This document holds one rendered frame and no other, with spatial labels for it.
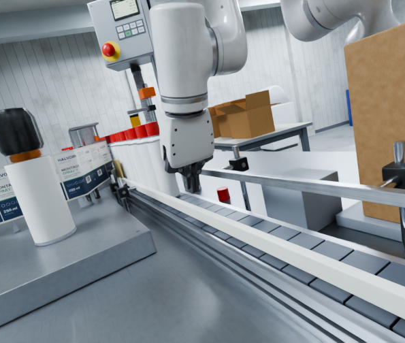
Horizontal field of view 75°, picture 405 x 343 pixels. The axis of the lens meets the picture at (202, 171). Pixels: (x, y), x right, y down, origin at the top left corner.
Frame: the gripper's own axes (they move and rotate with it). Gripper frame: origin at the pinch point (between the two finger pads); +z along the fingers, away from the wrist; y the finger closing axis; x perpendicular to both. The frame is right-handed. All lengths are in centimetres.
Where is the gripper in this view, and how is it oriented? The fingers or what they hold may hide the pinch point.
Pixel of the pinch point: (191, 182)
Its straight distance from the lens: 55.3
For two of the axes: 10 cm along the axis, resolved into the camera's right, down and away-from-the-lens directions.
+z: 0.5, 8.7, 4.9
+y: -8.4, 3.0, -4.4
